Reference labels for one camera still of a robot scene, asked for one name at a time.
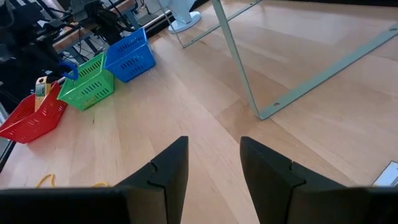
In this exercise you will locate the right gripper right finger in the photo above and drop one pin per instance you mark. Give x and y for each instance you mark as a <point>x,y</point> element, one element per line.
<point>273,193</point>

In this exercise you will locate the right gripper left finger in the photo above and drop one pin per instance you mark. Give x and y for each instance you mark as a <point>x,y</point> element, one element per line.
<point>168,186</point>

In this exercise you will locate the white desk lamp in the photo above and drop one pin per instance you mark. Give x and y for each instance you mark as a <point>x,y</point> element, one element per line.
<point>183,21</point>

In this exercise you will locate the blue plastic basket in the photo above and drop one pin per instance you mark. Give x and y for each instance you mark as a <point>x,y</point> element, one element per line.
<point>133,62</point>

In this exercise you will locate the red plastic basket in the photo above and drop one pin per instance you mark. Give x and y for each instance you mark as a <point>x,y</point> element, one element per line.
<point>31,124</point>

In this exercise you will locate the green plastic basket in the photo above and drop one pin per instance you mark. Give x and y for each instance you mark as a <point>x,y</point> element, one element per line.
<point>90,90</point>

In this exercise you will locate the yellow crayon box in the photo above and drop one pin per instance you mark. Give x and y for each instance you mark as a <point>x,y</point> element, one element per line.
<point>42,90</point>

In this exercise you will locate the yellow rubber band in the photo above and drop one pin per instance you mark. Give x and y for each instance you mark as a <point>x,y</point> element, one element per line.
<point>46,175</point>

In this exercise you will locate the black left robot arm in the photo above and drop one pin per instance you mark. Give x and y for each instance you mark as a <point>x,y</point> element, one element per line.
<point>12,37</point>

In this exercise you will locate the green perforated metal shelf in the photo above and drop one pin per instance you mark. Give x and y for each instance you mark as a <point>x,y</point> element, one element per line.
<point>237,62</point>

